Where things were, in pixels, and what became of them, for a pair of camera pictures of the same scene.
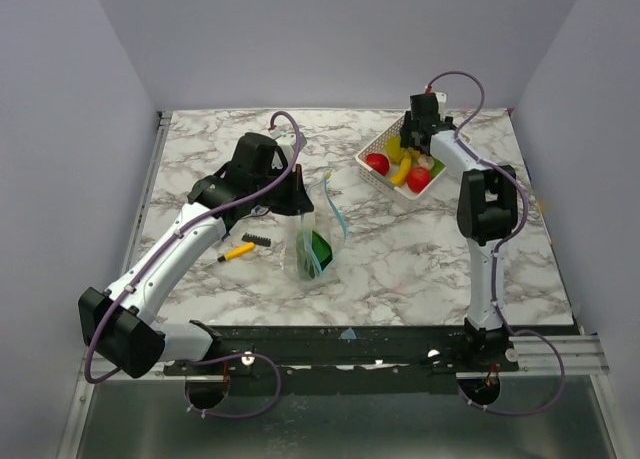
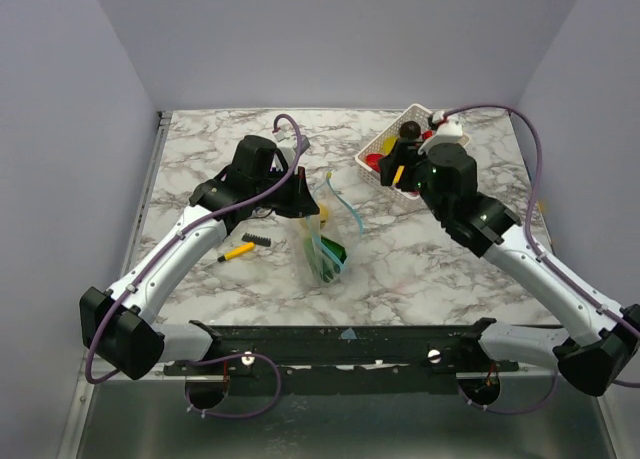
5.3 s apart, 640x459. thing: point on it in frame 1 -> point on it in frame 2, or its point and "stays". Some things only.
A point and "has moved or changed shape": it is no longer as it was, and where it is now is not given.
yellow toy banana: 398,177 stays
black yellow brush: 254,239 stays
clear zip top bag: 323,233 has moved or changed shape
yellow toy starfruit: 394,151 stays
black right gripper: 415,130 -> 400,161
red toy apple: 379,162 stays
